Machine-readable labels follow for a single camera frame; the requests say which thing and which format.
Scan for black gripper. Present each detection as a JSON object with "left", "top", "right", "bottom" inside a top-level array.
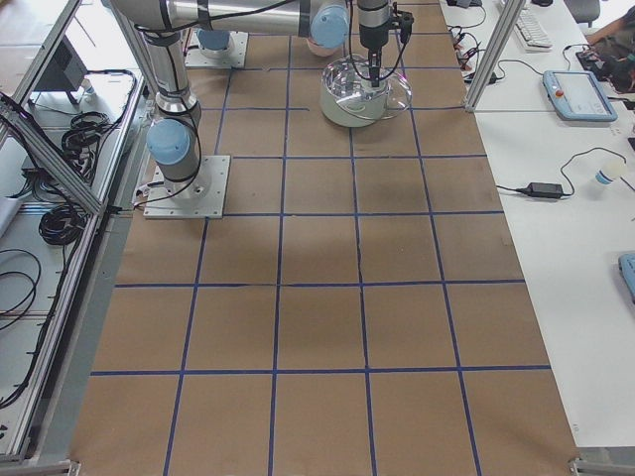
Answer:
[{"left": 356, "top": 0, "right": 415, "bottom": 88}]

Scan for glass pot lid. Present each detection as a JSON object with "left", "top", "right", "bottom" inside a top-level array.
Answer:
[{"left": 319, "top": 54, "right": 412, "bottom": 128}]

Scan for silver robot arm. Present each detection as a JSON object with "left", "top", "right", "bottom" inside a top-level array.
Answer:
[
  {"left": 112, "top": 1, "right": 414, "bottom": 204},
  {"left": 196, "top": 29, "right": 232, "bottom": 55}
]

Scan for pale green electric pot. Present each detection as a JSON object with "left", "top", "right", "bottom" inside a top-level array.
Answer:
[{"left": 319, "top": 55, "right": 390, "bottom": 128}]

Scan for pink bowl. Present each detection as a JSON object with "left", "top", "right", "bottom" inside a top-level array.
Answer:
[{"left": 307, "top": 38, "right": 336, "bottom": 58}]

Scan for white keyboard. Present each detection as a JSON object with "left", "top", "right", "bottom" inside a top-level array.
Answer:
[{"left": 514, "top": 8, "right": 553, "bottom": 53}]

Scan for blue teach pendant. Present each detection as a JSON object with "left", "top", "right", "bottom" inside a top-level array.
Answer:
[
  {"left": 542, "top": 70, "right": 618, "bottom": 122},
  {"left": 618, "top": 253, "right": 635, "bottom": 301}
]

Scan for black laptop power brick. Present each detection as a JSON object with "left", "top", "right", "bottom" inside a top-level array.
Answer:
[{"left": 516, "top": 182, "right": 566, "bottom": 199}]

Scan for paper cup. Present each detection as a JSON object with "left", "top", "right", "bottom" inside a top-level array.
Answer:
[{"left": 595, "top": 160, "right": 627, "bottom": 185}]

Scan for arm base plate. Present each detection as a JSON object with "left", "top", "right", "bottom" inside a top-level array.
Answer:
[
  {"left": 143, "top": 155, "right": 230, "bottom": 219},
  {"left": 185, "top": 29, "right": 249, "bottom": 69}
]

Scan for aluminium frame post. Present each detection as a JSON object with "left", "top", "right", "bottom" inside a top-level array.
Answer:
[{"left": 464, "top": 0, "right": 525, "bottom": 113}]

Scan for coiled black cables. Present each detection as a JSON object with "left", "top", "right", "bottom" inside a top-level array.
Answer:
[{"left": 61, "top": 111, "right": 123, "bottom": 170}]

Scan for aluminium frame rail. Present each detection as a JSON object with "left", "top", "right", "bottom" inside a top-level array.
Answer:
[{"left": 1, "top": 1, "right": 147, "bottom": 472}]

